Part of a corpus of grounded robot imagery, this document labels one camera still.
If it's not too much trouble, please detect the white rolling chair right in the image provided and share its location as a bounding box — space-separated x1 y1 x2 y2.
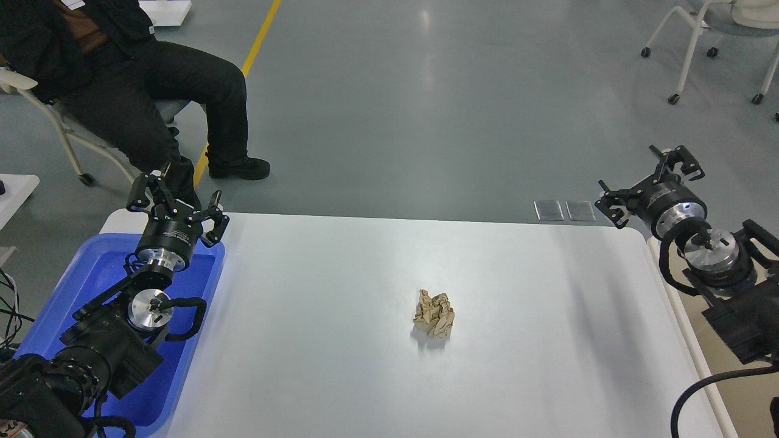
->
641 0 779 105

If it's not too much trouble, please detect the seated person in black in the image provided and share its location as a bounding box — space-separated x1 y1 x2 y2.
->
1 1 271 207

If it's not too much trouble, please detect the white side table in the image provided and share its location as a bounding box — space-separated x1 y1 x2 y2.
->
1 174 40 229

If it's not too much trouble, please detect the metal floor plate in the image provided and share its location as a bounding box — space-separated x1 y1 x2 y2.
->
533 200 565 221
565 200 596 222

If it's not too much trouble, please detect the right metal floor plate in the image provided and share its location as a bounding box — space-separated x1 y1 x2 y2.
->
565 200 596 222

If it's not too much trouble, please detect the blue plastic tray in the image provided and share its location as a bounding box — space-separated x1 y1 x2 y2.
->
14 233 225 428

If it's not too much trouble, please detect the crumpled brown paper ball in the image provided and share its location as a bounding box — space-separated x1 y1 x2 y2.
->
413 289 455 340

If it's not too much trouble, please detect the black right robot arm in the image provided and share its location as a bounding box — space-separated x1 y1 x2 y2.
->
595 146 778 437

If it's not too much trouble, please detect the beige plastic bin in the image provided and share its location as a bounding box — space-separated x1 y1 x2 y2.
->
645 236 779 438

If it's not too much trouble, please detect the left metal floor plate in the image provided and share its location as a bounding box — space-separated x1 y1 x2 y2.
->
533 200 565 221

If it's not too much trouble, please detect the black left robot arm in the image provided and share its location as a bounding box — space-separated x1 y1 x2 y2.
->
2 171 230 437

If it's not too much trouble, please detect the white board on floor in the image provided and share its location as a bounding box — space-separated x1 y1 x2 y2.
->
139 1 192 27

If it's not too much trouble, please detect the black cables left edge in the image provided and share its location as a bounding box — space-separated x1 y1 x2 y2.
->
0 268 34 347

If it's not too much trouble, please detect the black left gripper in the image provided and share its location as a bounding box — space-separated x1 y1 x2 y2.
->
126 171 230 273

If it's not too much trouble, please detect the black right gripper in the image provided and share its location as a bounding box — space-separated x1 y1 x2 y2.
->
595 145 707 240

